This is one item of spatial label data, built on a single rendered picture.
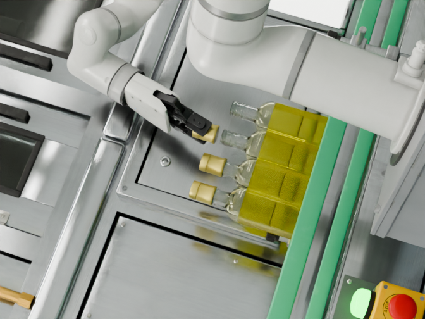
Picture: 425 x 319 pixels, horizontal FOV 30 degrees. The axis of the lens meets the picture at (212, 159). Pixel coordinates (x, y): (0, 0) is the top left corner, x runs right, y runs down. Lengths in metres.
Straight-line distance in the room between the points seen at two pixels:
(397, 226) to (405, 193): 0.06
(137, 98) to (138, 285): 0.37
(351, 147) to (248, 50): 0.38
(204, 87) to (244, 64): 0.63
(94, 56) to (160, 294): 0.47
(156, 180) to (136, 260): 0.16
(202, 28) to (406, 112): 0.27
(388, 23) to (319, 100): 0.56
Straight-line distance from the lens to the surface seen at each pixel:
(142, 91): 1.46
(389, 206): 0.98
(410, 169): 0.94
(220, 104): 1.63
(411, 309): 1.16
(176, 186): 1.57
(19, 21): 1.82
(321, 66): 1.00
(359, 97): 1.00
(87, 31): 1.47
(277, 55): 1.00
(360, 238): 1.27
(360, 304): 1.20
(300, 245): 1.28
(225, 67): 1.02
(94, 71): 1.51
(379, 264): 1.27
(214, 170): 1.44
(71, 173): 1.63
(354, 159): 1.33
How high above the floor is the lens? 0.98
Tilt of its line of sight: 7 degrees up
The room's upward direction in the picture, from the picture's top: 73 degrees counter-clockwise
